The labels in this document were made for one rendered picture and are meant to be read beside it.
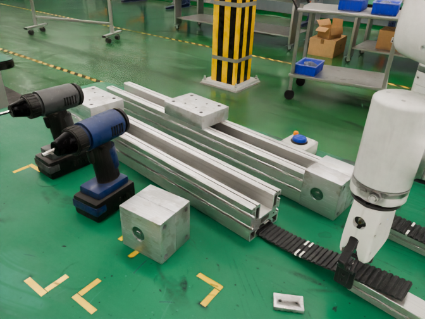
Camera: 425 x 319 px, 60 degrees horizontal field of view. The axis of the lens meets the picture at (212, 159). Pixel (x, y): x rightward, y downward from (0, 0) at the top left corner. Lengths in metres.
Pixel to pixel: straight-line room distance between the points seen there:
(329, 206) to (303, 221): 0.07
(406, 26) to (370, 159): 0.18
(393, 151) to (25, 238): 0.69
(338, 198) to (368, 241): 0.24
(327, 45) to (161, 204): 5.18
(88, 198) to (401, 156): 0.60
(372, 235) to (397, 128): 0.17
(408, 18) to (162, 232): 0.50
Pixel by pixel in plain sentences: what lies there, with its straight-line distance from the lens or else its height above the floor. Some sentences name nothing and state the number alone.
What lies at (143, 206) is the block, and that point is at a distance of 0.71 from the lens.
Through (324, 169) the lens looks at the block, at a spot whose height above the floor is 0.87.
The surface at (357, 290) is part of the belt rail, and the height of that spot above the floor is 0.79.
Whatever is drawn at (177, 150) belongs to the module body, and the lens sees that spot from 0.95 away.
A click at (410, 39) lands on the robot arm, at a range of 0.58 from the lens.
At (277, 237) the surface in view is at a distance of 0.79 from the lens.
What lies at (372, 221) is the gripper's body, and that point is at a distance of 0.61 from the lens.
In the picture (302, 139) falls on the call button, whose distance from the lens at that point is 1.05.
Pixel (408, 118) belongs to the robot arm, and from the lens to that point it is 0.54.
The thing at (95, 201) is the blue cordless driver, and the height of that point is 0.83.
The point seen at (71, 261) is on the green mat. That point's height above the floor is 0.78.
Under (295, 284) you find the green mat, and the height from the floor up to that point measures 0.78.
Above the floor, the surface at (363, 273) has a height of 0.81.
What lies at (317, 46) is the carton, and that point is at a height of 0.13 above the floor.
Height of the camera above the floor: 1.30
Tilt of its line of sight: 29 degrees down
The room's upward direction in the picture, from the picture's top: 2 degrees clockwise
